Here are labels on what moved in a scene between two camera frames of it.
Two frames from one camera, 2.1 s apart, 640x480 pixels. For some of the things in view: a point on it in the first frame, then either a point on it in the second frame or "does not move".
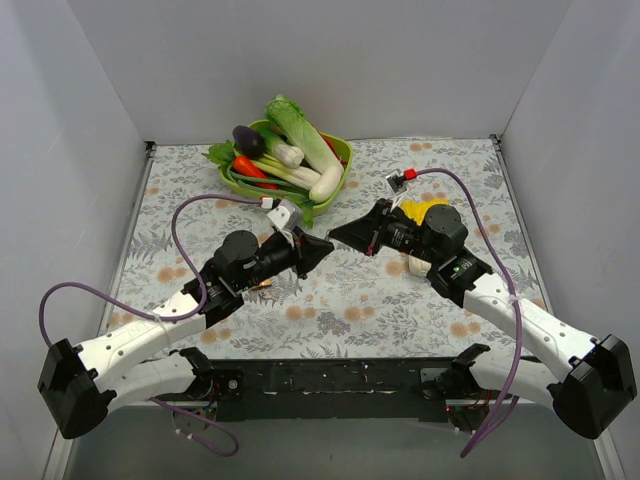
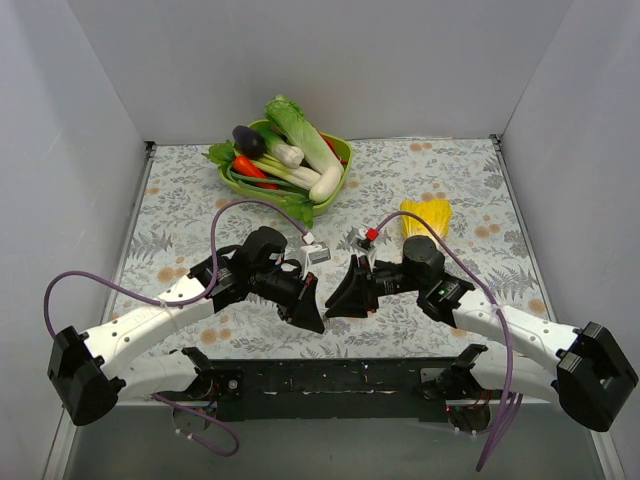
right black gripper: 375,233 -> 368,286
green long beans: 286,188 does not move
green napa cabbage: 318,155 does not move
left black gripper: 300,251 -> 299,298
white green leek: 291,156 does not move
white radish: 326,184 does not move
